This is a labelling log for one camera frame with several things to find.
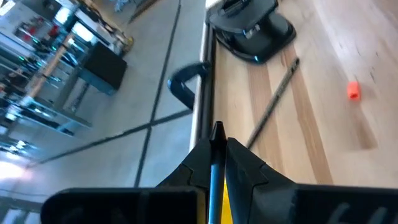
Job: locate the black speaker box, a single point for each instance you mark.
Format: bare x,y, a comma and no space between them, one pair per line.
105,65

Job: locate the orange cap eraser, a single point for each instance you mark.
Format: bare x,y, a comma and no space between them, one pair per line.
354,91

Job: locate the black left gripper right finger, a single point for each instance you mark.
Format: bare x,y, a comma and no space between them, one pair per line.
248,180

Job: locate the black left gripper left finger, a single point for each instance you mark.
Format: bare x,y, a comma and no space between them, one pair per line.
186,180

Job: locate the thin black pencil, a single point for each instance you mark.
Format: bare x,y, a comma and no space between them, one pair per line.
273,102

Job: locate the black table clamp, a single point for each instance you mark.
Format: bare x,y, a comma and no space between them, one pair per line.
180,84

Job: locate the wooden workbench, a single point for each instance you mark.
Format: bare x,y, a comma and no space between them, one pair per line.
46,68

